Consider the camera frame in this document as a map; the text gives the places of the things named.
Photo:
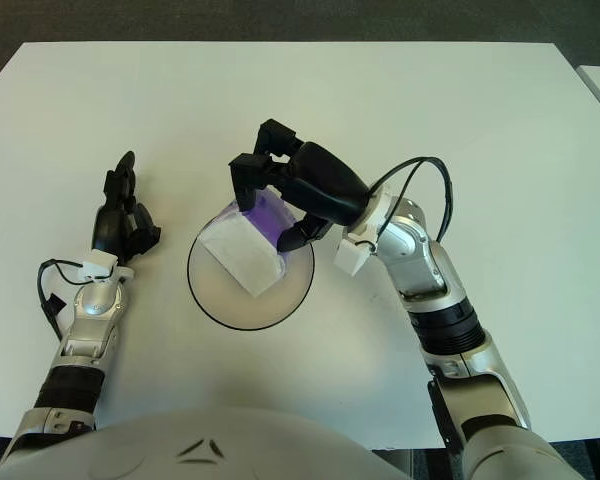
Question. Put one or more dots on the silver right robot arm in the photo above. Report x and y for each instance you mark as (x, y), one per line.
(430, 270)

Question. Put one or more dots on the purple tissue paper pack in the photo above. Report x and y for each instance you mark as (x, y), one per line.
(242, 255)

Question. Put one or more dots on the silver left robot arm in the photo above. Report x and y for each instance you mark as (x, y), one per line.
(92, 310)

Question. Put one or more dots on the grey robot torso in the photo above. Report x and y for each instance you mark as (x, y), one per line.
(195, 450)

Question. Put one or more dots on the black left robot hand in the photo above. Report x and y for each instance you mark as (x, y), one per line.
(110, 225)

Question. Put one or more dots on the white plate with black rim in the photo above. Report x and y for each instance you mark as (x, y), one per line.
(280, 307)

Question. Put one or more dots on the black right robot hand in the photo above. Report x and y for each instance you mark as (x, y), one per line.
(325, 185)

